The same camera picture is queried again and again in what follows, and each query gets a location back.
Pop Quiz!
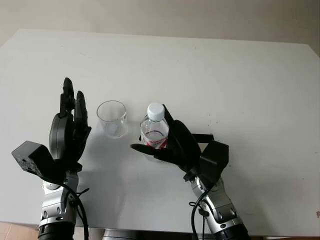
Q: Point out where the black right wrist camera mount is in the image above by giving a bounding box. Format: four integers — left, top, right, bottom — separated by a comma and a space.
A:
198, 139, 231, 188

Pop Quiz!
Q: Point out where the dark grey robot torso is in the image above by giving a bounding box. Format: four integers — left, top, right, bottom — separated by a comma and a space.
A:
102, 228, 195, 240

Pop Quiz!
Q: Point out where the clear plastic cup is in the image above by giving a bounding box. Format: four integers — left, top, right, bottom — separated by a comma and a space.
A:
96, 100, 129, 140

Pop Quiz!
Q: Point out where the clear water bottle red label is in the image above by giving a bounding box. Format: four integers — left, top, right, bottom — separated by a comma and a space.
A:
138, 102, 171, 161

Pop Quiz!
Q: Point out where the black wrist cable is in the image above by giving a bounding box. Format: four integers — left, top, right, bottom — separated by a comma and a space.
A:
59, 181, 91, 240
188, 184, 222, 240

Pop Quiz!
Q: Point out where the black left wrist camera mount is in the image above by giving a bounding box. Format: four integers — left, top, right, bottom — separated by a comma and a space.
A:
11, 140, 66, 184

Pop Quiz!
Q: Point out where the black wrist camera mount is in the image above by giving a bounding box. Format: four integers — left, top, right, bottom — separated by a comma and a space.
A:
198, 139, 231, 188
11, 140, 66, 184

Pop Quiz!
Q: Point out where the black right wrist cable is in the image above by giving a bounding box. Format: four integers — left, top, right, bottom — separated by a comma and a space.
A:
188, 184, 222, 240

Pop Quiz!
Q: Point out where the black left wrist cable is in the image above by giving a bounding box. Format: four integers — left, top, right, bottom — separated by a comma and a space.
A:
59, 181, 91, 240

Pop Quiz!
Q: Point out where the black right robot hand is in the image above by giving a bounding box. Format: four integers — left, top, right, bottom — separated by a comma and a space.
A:
130, 103, 202, 183

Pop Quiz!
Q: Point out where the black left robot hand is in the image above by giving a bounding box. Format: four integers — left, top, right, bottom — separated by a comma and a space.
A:
48, 77, 92, 174

